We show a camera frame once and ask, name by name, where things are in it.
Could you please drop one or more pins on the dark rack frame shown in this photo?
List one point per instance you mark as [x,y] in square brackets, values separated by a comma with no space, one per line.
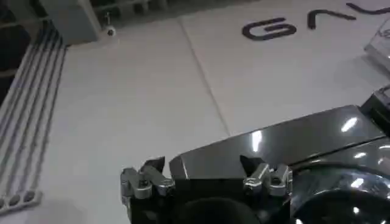
[131,6]

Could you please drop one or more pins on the white caster wheel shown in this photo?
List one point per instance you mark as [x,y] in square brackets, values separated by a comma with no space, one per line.
[111,30]

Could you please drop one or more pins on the round glass dryer door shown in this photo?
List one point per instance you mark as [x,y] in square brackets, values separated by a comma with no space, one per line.
[344,198]

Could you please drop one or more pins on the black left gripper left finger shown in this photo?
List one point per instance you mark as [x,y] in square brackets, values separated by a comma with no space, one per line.
[148,178]

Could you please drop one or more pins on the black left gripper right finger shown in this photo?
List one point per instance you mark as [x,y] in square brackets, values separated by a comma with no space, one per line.
[264,178]

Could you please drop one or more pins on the grey cabinet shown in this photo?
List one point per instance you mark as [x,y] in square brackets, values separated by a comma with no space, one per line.
[73,19]

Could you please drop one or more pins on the black dryer panel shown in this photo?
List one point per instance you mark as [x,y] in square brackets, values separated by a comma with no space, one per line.
[377,108]

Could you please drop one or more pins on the pale laundry basket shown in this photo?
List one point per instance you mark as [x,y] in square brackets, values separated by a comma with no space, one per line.
[380,45]

